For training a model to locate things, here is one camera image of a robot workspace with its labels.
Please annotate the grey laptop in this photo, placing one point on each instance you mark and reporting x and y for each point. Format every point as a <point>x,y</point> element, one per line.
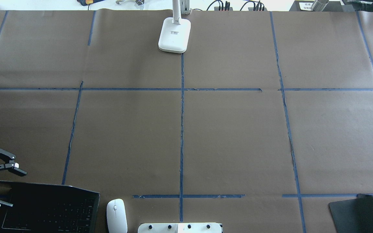
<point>49,208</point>

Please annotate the white computer mouse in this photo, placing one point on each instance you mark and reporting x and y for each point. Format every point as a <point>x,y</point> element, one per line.
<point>116,216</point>

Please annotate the black mouse pad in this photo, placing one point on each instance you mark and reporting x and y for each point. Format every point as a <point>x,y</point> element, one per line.
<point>354,215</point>

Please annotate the white desk lamp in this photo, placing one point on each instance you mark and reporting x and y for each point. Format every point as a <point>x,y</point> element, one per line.
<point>175,30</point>

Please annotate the black orange connector strip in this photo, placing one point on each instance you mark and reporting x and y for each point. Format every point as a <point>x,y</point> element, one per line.
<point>236,5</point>

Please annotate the steel cup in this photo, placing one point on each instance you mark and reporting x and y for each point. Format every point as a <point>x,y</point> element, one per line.
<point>319,5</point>

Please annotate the black box under cup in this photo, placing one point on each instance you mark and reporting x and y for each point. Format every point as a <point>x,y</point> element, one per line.
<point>305,6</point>

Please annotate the white camera stand column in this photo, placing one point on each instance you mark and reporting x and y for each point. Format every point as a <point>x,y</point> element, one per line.
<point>195,227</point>

